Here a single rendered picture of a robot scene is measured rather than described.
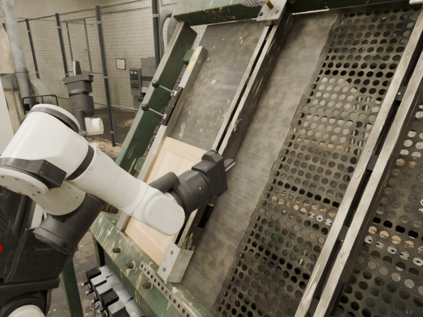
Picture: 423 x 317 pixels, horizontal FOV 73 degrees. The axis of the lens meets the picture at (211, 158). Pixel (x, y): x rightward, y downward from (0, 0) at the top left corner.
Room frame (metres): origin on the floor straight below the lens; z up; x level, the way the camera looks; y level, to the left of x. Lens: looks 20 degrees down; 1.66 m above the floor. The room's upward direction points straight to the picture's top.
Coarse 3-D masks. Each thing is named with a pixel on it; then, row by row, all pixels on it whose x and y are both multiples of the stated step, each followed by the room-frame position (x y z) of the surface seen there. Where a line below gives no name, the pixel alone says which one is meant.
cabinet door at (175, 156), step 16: (176, 144) 1.24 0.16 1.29; (160, 160) 1.25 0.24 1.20; (176, 160) 1.18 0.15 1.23; (192, 160) 1.12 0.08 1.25; (160, 176) 1.20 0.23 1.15; (128, 224) 1.15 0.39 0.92; (144, 224) 1.09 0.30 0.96; (144, 240) 1.04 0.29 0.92; (160, 240) 0.99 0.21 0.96; (160, 256) 0.94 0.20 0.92
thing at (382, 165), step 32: (416, 0) 0.79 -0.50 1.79; (416, 32) 0.78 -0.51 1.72; (416, 64) 0.76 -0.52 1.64; (416, 96) 0.69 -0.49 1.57; (384, 128) 0.69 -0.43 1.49; (384, 160) 0.63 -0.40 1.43; (352, 192) 0.62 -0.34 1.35; (352, 224) 0.58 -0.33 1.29; (320, 256) 0.57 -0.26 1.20; (352, 256) 0.56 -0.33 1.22; (320, 288) 0.55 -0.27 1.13
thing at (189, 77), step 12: (204, 48) 1.47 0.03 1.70; (192, 60) 1.46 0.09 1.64; (192, 72) 1.42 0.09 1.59; (180, 84) 1.43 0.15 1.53; (192, 84) 1.42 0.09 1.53; (180, 96) 1.38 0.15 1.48; (180, 108) 1.37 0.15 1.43; (168, 132) 1.33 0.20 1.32; (156, 144) 1.30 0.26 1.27; (156, 156) 1.28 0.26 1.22; (144, 168) 1.26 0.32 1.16; (144, 180) 1.23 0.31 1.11; (120, 216) 1.19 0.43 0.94; (120, 228) 1.14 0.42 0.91
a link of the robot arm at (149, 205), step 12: (144, 192) 0.48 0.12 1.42; (156, 192) 0.48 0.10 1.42; (132, 204) 0.46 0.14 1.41; (144, 204) 0.46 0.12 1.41; (156, 204) 0.47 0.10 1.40; (168, 204) 0.49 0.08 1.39; (132, 216) 0.46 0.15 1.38; (144, 216) 0.46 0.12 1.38; (156, 216) 0.47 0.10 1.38; (168, 216) 0.49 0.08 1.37; (180, 216) 0.51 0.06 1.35; (156, 228) 0.47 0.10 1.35; (168, 228) 0.49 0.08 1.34; (180, 228) 0.51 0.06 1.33
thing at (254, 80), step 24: (264, 0) 1.10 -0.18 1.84; (288, 24) 1.18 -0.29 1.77; (264, 48) 1.12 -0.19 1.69; (264, 72) 1.10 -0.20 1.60; (240, 96) 1.08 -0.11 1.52; (240, 120) 1.02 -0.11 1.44; (216, 144) 1.01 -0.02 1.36; (192, 216) 0.88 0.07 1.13; (192, 240) 0.87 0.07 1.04; (168, 264) 0.83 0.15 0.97
